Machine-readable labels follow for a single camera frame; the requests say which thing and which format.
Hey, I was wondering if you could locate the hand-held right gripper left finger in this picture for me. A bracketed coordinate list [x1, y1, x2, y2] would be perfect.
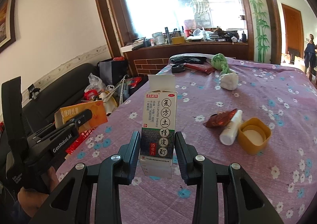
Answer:
[29, 131, 141, 224]

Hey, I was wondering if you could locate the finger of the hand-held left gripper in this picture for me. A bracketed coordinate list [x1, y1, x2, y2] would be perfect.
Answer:
[62, 109, 93, 131]

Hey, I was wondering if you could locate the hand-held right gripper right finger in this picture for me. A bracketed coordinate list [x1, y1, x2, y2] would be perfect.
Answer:
[175, 132, 285, 224]

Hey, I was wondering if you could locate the orange medicine box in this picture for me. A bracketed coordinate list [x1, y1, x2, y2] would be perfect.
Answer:
[54, 100, 109, 130]

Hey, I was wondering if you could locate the red plastic basket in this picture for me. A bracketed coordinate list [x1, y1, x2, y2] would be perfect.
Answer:
[66, 125, 97, 155]

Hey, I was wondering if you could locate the white and green medicine carton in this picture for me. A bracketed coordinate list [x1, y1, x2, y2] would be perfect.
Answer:
[139, 74, 178, 179]

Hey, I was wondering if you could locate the brown foil wrapper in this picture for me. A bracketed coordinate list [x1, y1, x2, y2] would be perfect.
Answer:
[203, 109, 238, 128]

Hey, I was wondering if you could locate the yellow plastic cap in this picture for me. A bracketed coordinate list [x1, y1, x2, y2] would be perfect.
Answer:
[237, 117, 271, 155]

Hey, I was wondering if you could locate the white cloth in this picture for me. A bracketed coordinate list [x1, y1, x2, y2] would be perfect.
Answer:
[220, 71, 239, 90]

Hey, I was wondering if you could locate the person's left hand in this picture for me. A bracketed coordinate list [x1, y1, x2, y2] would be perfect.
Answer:
[18, 166, 60, 214]

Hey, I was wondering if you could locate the black leather sofa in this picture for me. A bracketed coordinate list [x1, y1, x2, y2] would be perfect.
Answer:
[0, 63, 107, 165]

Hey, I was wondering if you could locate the clear plastic bag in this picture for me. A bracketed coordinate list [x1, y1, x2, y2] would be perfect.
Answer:
[85, 73, 107, 95]

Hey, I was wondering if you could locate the black clamp holder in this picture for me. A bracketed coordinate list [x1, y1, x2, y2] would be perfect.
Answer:
[27, 85, 41, 100]

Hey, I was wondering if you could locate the black paper bag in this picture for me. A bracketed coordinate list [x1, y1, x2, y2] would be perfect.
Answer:
[98, 58, 129, 88]

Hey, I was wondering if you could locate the red toy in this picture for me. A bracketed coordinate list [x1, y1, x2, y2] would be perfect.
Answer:
[126, 76, 143, 88]

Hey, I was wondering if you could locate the purple floral tablecloth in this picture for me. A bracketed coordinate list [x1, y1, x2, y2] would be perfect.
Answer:
[56, 57, 317, 224]

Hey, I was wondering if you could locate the white flat tray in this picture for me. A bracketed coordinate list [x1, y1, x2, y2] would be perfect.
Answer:
[120, 42, 145, 52]

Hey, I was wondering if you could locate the long red packet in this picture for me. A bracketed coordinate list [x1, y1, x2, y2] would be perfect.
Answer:
[183, 63, 215, 74]

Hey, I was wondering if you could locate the long black case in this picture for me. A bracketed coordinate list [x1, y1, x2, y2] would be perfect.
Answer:
[170, 56, 207, 64]

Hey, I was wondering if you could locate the green knitted cloth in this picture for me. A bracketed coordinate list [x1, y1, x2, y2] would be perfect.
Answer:
[210, 53, 234, 76]

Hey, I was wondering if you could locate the wooden counter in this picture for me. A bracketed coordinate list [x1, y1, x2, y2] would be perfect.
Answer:
[120, 40, 249, 76]

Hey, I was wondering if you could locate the stack of metal tins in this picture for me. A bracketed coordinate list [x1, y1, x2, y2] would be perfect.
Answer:
[152, 32, 166, 46]

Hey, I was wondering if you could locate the red gift box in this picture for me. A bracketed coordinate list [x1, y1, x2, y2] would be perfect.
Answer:
[184, 19, 196, 37]

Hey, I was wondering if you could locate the dark blue jacket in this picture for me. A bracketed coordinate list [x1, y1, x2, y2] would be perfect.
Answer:
[304, 34, 317, 69]

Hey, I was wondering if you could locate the orange wooden door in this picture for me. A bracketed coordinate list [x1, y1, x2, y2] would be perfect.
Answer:
[281, 3, 304, 58]

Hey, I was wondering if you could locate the framed wall picture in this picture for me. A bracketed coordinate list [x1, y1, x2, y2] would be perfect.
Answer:
[0, 0, 19, 53]

